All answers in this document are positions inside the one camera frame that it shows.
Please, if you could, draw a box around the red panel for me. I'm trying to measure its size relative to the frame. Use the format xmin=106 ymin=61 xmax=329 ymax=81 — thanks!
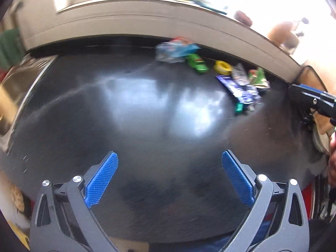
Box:
xmin=301 ymin=172 xmax=330 ymax=219

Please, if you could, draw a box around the blue flat tray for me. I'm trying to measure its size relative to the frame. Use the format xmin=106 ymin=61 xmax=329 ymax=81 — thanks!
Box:
xmin=191 ymin=0 xmax=228 ymax=15

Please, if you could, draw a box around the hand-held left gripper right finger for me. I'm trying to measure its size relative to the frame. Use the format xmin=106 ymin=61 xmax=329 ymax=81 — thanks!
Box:
xmin=221 ymin=150 xmax=311 ymax=252

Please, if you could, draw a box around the yellow tape roll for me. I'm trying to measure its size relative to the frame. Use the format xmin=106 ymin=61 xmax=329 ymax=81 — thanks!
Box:
xmin=213 ymin=60 xmax=233 ymax=75

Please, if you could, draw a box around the metal sink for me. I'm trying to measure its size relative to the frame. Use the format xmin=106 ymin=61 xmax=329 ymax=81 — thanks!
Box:
xmin=0 ymin=55 xmax=57 ymax=147

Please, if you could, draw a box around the green toy car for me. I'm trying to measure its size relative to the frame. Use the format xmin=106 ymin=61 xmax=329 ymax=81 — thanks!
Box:
xmin=186 ymin=54 xmax=210 ymax=74

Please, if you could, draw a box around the green cloth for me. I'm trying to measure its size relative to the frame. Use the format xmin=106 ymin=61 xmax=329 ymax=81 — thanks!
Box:
xmin=0 ymin=29 xmax=25 ymax=56

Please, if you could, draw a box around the blue purple wrapper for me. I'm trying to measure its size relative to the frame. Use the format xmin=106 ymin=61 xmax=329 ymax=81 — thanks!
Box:
xmin=216 ymin=75 xmax=262 ymax=106

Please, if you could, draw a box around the clear blue plastic wrapper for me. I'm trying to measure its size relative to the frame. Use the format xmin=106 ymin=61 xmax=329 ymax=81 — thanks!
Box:
xmin=155 ymin=37 xmax=201 ymax=64

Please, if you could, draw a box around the wooden utensil holder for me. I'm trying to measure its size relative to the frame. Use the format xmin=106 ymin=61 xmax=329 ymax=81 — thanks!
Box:
xmin=267 ymin=20 xmax=300 ymax=51

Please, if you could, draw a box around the green paper cup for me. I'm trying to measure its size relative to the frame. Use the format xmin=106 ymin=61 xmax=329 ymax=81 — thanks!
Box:
xmin=248 ymin=67 xmax=271 ymax=92

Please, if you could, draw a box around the silver foil wrapper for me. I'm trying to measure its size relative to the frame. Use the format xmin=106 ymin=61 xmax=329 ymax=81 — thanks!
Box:
xmin=232 ymin=64 xmax=249 ymax=87

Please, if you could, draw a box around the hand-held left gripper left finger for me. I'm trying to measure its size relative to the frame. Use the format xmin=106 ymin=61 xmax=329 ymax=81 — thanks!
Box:
xmin=29 ymin=151 xmax=120 ymax=252

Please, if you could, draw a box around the brown block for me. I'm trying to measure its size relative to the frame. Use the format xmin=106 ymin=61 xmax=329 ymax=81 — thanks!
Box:
xmin=233 ymin=10 xmax=253 ymax=27

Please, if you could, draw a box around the stack of plates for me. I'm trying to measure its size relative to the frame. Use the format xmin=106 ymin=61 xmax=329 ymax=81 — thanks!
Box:
xmin=312 ymin=119 xmax=331 ymax=154

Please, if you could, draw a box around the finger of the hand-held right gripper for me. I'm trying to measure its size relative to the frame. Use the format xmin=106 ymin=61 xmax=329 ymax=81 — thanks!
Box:
xmin=288 ymin=84 xmax=336 ymax=116
xmin=299 ymin=83 xmax=336 ymax=101

